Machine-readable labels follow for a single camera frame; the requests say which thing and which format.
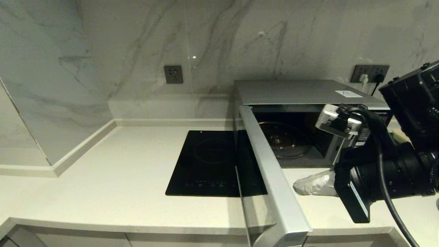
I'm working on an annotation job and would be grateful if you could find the microwave door with dark glass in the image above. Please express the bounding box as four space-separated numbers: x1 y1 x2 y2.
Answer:
234 105 312 247

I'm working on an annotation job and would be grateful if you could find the silver Panasonic microwave oven body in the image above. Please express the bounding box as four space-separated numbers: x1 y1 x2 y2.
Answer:
234 80 393 168

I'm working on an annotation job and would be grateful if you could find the grey cabinet door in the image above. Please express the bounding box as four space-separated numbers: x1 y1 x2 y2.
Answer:
305 235 390 247

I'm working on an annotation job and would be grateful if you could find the beige lidded box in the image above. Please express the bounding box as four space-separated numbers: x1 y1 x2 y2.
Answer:
392 129 412 144

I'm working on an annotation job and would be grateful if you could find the white label sticker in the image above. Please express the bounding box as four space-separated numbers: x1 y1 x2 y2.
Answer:
335 90 363 98

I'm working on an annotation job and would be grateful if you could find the black induction cooktop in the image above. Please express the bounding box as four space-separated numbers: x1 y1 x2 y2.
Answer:
165 130 240 197

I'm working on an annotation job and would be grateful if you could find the grey corner cabinet panel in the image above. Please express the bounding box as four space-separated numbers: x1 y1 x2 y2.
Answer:
0 226 47 247

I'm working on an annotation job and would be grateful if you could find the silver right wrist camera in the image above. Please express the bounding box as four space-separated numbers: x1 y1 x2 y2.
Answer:
315 104 364 139

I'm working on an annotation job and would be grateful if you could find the grey double wall socket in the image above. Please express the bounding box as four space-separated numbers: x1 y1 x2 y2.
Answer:
351 64 390 83

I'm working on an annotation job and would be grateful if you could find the black power plug with cable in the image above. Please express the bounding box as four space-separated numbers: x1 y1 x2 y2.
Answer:
370 73 384 96

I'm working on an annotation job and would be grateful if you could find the grey single wall socket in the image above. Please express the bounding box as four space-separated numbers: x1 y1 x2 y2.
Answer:
164 65 183 84

